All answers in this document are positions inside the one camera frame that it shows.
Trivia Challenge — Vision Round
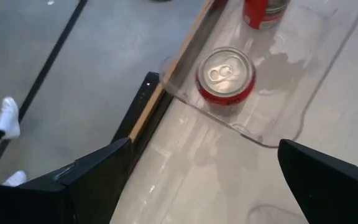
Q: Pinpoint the clear plastic bin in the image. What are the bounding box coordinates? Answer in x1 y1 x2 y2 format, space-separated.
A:
158 0 358 149

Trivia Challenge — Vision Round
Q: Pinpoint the person's white shoe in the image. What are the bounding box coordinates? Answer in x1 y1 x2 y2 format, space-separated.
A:
0 96 28 187

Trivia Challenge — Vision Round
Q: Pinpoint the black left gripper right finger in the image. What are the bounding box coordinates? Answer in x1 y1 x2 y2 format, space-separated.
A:
277 139 358 224

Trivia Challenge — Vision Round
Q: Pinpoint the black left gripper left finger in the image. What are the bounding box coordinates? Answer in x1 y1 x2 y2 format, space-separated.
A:
0 138 133 224

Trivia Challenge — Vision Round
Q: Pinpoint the red Coca-Cola can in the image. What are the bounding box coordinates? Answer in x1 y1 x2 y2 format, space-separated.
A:
196 45 257 107
242 0 290 31

